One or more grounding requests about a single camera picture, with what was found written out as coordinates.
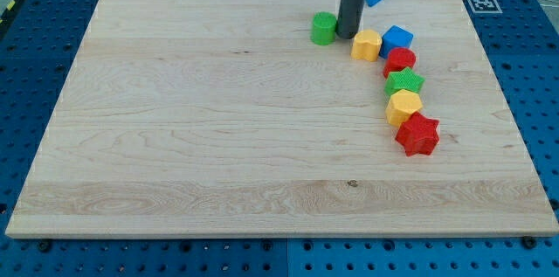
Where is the blue cube block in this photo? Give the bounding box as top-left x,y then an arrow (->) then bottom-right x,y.
379,25 -> 414,59

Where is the light wooden board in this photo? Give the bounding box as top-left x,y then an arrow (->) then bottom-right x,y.
6,0 -> 558,239

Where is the green cylinder block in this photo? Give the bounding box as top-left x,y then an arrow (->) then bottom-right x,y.
310,11 -> 337,45

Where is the yellow heart block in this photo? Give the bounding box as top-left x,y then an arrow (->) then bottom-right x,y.
350,30 -> 383,62

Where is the yellow hexagon block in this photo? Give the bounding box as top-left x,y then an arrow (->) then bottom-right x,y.
385,89 -> 423,128

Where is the red cylinder block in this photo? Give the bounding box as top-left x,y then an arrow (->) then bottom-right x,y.
383,47 -> 417,79

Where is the green star block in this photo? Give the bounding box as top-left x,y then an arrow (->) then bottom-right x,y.
384,67 -> 425,96

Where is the red star block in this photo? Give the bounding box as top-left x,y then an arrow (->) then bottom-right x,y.
395,112 -> 439,156

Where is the white fiducial marker tag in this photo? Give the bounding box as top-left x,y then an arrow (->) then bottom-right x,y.
466,0 -> 502,14

